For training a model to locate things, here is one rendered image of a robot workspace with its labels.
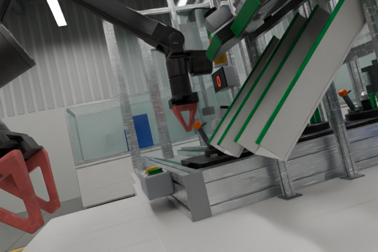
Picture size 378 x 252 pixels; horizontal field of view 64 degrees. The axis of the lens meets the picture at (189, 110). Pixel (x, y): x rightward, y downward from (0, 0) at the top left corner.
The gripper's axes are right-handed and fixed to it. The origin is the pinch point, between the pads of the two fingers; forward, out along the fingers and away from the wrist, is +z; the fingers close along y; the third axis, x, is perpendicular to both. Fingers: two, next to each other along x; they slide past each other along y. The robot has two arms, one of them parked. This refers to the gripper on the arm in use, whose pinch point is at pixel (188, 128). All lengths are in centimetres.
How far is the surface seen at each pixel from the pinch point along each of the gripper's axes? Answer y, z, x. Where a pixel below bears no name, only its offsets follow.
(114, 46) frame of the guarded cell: 82, -53, 11
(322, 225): -39.0, 19.6, -8.6
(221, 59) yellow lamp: 16.4, -22.2, -20.8
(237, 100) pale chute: -21.5, -3.5, -6.4
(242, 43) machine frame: 77, -45, -61
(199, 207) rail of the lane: -16.9, 17.5, 5.0
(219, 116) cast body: -1.0, -1.7, -9.2
